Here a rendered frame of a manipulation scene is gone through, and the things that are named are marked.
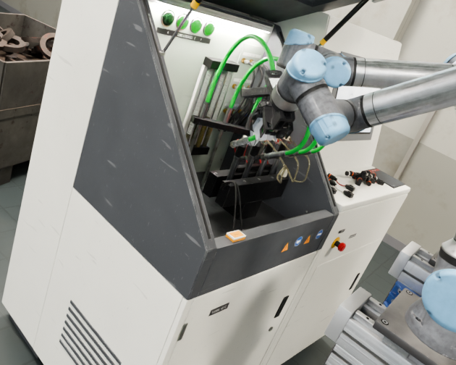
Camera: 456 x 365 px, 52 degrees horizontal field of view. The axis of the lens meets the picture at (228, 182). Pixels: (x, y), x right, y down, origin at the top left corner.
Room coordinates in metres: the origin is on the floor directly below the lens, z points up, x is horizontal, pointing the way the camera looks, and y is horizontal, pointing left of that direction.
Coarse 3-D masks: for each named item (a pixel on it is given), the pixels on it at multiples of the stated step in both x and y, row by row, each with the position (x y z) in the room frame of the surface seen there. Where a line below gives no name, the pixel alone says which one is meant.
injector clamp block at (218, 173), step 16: (208, 176) 1.41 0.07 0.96; (224, 176) 1.42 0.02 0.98; (240, 176) 1.49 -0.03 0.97; (272, 176) 1.59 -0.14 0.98; (208, 192) 1.40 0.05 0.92; (224, 192) 1.36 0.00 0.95; (240, 192) 1.41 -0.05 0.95; (256, 192) 1.49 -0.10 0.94; (272, 192) 1.57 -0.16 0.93; (224, 208) 1.50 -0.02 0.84; (256, 208) 1.52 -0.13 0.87
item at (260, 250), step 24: (312, 216) 1.45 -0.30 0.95; (216, 240) 1.06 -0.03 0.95; (240, 240) 1.10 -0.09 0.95; (264, 240) 1.20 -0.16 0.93; (288, 240) 1.32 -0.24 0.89; (312, 240) 1.47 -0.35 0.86; (216, 264) 1.04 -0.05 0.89; (240, 264) 1.14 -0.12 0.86; (264, 264) 1.25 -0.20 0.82; (216, 288) 1.08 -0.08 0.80
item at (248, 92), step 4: (248, 88) 1.43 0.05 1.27; (252, 88) 1.42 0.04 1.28; (256, 88) 1.41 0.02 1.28; (260, 88) 1.40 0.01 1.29; (264, 88) 1.39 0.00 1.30; (244, 92) 1.44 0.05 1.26; (248, 92) 1.43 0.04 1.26; (252, 92) 1.42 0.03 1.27; (256, 92) 1.41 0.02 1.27; (260, 92) 1.40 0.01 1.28; (264, 92) 1.39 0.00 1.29; (268, 92) 1.38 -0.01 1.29; (244, 96) 1.44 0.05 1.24; (248, 96) 1.43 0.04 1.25; (252, 96) 1.43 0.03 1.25; (256, 96) 1.44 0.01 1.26; (260, 96) 1.44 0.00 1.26; (264, 96) 1.44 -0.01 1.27
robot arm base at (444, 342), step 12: (420, 300) 0.90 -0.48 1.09; (408, 312) 0.89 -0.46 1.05; (420, 312) 0.87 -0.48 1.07; (408, 324) 0.86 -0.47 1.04; (420, 324) 0.84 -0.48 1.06; (432, 324) 0.83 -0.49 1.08; (420, 336) 0.83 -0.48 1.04; (432, 336) 0.82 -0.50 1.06; (444, 336) 0.81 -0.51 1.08; (432, 348) 0.81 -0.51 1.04; (444, 348) 0.80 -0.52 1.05
